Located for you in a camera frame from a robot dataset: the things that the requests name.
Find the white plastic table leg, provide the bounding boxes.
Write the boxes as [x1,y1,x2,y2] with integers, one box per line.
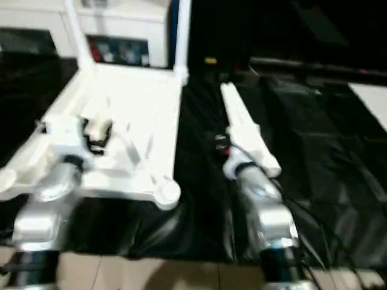
[219,83,262,171]
[227,85,283,179]
[173,0,194,83]
[63,0,95,74]

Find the white plastic table top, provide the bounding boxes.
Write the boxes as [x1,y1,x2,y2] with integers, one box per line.
[0,63,190,211]

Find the black plastic mat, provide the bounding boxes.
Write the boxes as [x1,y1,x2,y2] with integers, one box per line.
[0,51,387,269]

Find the white cabinet with glass doors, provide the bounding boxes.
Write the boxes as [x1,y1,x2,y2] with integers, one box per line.
[0,0,174,68]

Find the large black screen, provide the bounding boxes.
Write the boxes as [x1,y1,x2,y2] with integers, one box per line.
[187,0,387,70]

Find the flat white board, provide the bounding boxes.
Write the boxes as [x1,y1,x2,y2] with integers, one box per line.
[350,83,387,132]

